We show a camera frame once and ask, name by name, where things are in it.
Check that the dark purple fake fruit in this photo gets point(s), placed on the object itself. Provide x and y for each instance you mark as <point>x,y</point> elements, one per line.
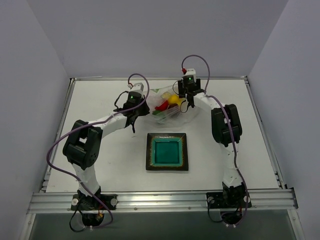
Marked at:
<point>175,113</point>

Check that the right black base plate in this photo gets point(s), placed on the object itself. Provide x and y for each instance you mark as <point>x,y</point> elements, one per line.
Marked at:
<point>220,200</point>

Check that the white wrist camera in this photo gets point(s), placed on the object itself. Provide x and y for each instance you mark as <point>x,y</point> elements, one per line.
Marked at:
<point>188,71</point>
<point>137,87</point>

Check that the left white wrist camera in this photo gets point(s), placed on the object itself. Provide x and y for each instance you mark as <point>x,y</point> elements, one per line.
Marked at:
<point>137,87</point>

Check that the aluminium mounting rail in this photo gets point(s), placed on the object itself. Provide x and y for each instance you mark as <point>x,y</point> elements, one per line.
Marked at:
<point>170,201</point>

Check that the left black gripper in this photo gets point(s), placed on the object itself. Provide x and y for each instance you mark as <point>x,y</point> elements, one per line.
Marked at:
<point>136,114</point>

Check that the teal square ceramic plate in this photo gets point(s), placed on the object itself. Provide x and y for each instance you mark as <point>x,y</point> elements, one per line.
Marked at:
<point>167,152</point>

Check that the yellow fake lemon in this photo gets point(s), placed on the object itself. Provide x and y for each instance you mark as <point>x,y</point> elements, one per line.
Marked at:
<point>175,99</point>

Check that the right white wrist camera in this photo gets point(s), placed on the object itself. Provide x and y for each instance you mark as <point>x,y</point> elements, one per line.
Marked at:
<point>188,71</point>

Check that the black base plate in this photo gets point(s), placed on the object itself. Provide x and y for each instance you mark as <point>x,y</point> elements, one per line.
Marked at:
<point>220,200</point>
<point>89,203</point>

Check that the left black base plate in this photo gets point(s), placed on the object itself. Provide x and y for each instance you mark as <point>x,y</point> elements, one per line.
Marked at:
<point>89,203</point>

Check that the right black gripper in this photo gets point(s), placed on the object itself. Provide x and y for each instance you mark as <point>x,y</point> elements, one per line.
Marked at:
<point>189,92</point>

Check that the red fake apple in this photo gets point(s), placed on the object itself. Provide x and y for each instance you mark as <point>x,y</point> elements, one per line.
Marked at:
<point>163,106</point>

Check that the green fake fruit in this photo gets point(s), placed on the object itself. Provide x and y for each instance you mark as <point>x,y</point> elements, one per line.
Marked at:
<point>157,113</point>

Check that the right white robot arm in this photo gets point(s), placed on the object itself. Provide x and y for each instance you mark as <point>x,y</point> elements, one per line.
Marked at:
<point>226,130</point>

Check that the translucent plastic bag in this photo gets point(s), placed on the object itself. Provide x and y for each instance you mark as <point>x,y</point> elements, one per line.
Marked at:
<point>167,109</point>

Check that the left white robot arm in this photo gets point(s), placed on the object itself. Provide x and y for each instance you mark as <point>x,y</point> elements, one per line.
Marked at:
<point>82,147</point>

